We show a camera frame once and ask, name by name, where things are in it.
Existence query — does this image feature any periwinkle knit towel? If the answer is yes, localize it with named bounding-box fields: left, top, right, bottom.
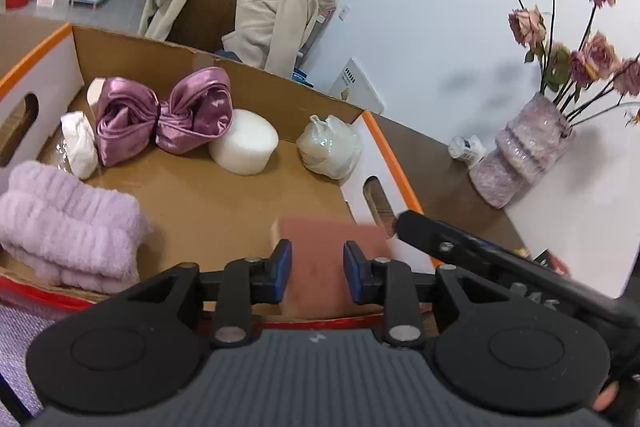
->
left=0, top=304, right=61, bottom=418

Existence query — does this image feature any purple satin bow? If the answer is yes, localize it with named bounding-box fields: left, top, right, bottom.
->
left=95, top=67, right=235, bottom=168

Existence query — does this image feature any white round sponge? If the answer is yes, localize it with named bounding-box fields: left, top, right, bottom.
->
left=209, top=109, right=279, bottom=176

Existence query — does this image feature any pink rectangular sponge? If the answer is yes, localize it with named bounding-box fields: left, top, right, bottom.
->
left=272, top=214, right=401, bottom=320

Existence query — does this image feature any white flat carton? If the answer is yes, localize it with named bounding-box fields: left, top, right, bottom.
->
left=330, top=57, right=386, bottom=115

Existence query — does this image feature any dried pink rose bouquet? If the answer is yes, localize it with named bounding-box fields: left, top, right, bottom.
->
left=480, top=0, right=640, bottom=128

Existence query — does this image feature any small white bottle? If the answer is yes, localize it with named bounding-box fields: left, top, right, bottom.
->
left=448, top=135, right=486, bottom=168

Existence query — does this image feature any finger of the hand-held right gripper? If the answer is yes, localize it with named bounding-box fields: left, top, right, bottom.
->
left=394, top=210, right=501, bottom=280
left=452, top=228, right=531, bottom=259

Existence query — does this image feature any red cardboard box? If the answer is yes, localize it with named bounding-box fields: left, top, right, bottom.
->
left=0, top=23, right=443, bottom=333

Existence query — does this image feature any lavender fluffy towel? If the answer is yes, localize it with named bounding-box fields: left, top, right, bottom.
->
left=0, top=160, right=151, bottom=295

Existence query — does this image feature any clear bagged white puff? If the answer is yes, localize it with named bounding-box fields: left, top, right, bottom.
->
left=296, top=114, right=362, bottom=180

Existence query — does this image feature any pink speckled vase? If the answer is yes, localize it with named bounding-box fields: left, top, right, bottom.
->
left=469, top=92, right=576, bottom=209

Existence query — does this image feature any white wedge makeup sponge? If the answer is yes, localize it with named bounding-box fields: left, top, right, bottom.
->
left=60, top=111, right=99, bottom=180

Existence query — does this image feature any brown wooden chair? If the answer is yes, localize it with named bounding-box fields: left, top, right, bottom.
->
left=165, top=0, right=242, bottom=54

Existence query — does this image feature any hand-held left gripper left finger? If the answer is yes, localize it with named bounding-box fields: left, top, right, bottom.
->
left=119, top=239, right=293, bottom=349

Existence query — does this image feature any white soft toy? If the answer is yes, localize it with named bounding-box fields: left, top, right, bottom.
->
left=86, top=77, right=108, bottom=114

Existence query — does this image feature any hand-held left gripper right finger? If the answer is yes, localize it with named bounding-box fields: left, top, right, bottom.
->
left=342, top=241, right=506, bottom=349

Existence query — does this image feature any person's right hand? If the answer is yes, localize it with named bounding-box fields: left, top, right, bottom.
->
left=593, top=380, right=621, bottom=413

